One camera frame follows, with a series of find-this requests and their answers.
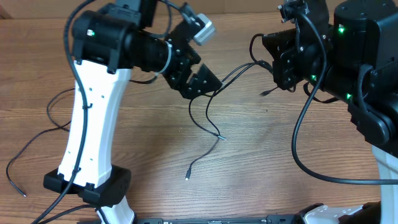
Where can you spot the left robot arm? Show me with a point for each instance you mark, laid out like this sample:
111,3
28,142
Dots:
102,48

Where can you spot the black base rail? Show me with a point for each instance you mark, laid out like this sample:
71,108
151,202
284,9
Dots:
214,221

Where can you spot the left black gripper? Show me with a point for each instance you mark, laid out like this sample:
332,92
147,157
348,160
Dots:
191,90

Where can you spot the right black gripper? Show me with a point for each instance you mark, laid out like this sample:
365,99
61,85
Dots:
282,50

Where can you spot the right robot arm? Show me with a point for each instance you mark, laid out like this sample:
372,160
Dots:
351,54

